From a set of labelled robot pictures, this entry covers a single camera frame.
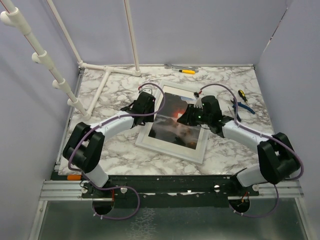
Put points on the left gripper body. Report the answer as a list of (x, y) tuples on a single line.
[(151, 109)]

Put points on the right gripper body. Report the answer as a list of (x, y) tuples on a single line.
[(204, 119)]

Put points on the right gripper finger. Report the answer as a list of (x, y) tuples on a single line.
[(186, 119), (191, 110)]

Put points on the sunset landscape photo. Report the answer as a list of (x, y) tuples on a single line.
[(165, 127)]

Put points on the white picture frame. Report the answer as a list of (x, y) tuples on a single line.
[(194, 156)]

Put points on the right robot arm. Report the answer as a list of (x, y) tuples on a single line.
[(276, 158)]

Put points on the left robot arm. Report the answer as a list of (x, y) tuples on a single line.
[(85, 144)]

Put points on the black yellow screwdriver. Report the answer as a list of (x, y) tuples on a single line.
[(242, 95)]

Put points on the yellow utility knife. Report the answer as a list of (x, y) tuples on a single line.
[(185, 71)]

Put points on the silver wrench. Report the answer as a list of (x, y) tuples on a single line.
[(178, 67)]

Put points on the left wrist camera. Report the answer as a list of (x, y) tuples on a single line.
[(147, 90)]

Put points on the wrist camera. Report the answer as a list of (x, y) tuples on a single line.
[(198, 98), (147, 90)]

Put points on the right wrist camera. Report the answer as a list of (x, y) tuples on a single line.
[(198, 98)]

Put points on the blue handled pliers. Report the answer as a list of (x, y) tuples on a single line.
[(241, 105)]

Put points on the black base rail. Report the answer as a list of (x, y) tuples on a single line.
[(151, 191)]

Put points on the aluminium extrusion rail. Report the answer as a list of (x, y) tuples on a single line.
[(60, 190)]

